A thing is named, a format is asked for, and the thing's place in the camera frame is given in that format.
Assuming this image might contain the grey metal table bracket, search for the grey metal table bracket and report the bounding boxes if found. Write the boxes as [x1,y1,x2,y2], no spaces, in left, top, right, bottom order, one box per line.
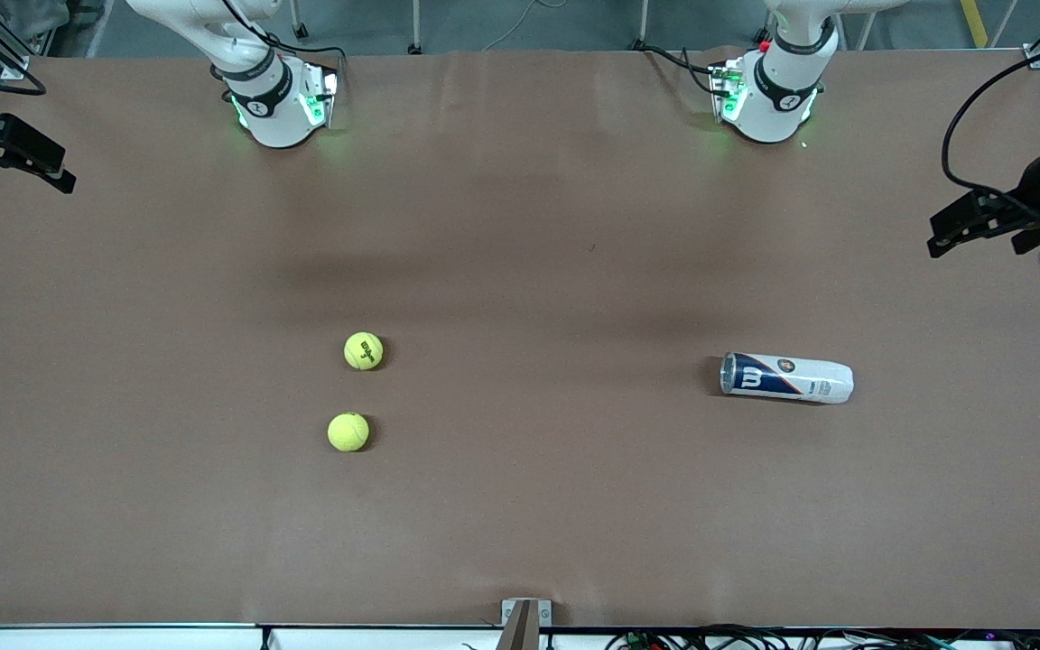
[500,598,553,628]

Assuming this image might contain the black right base cable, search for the black right base cable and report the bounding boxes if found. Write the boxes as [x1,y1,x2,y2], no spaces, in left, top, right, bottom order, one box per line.
[218,0,347,69]

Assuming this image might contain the white blue tennis ball can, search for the white blue tennis ball can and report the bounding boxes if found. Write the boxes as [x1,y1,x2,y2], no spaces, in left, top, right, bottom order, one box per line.
[720,351,855,405]

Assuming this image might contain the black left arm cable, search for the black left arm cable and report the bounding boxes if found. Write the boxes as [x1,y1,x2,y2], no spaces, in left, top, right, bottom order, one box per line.
[940,32,1040,204]

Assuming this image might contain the tangled black cable bundle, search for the tangled black cable bundle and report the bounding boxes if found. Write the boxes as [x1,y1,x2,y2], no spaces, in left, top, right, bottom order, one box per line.
[606,625,1040,650]

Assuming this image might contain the black base cable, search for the black base cable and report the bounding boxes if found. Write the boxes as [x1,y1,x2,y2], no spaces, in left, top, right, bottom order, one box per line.
[645,43,724,96]
[218,0,347,69]

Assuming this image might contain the yellow tennis ball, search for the yellow tennis ball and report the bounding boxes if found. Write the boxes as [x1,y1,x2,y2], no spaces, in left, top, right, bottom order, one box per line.
[344,331,385,371]
[328,412,370,452]

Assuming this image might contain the white floor cable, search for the white floor cable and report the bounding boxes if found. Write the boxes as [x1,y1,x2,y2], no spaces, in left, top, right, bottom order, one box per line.
[482,0,568,52]

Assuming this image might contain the brown table cover mat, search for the brown table cover mat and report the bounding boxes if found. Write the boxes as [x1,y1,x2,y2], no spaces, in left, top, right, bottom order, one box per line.
[0,47,1040,631]

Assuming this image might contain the black left base cable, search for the black left base cable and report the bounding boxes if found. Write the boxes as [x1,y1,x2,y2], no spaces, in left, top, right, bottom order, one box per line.
[645,43,724,96]

